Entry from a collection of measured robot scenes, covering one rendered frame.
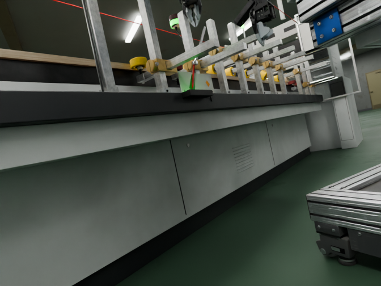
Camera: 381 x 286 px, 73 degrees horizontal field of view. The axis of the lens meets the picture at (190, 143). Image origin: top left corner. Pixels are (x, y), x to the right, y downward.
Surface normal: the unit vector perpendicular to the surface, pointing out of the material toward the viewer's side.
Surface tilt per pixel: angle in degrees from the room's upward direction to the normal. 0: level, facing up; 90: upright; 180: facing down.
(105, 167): 90
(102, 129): 90
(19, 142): 90
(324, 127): 90
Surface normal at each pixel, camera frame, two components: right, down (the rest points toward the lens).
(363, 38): -0.88, 0.19
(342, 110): -0.62, 0.14
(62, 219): 0.76, -0.15
